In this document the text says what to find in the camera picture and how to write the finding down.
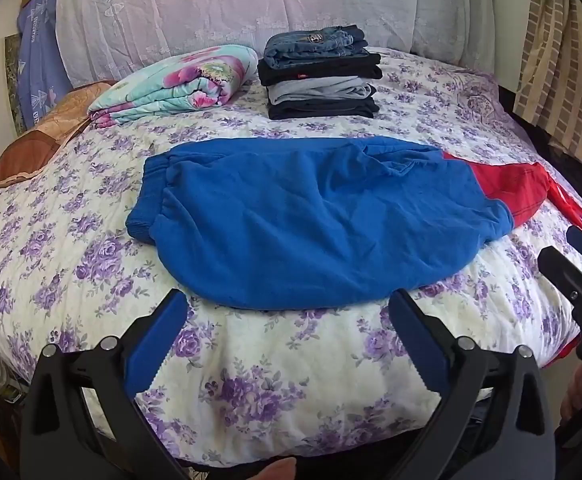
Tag folded black pants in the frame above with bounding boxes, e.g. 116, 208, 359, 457
258, 48, 383, 87

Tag person's left hand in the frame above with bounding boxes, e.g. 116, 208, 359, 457
258, 457, 298, 480

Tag beige checked curtain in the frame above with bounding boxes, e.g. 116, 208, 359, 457
513, 0, 582, 167

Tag dark bed frame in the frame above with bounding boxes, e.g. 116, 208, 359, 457
496, 84, 582, 221

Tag wall poster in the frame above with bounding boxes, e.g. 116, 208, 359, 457
4, 34, 28, 133

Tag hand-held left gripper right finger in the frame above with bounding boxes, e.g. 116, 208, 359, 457
389, 289, 556, 480

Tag folded dark navy pants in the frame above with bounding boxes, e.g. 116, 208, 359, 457
268, 95, 381, 121

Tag person's right hand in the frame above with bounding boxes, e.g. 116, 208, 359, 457
560, 364, 582, 422

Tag folded blue denim jeans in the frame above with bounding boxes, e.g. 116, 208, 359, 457
263, 24, 370, 69

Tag white lace headboard cover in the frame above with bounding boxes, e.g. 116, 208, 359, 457
56, 0, 494, 89

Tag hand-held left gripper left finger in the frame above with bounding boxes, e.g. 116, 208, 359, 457
21, 289, 192, 480

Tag blue printed cloth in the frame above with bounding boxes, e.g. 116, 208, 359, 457
17, 0, 74, 132

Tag purple floral bedspread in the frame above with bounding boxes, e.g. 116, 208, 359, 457
0, 47, 582, 472

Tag folded grey pants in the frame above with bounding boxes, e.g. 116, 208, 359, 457
267, 76, 378, 106

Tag folded turquoise pink floral blanket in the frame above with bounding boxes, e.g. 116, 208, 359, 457
87, 44, 260, 126

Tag orange brown pillow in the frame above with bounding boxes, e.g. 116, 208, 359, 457
0, 80, 118, 190

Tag blue and red pants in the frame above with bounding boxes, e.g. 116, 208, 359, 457
126, 135, 582, 311

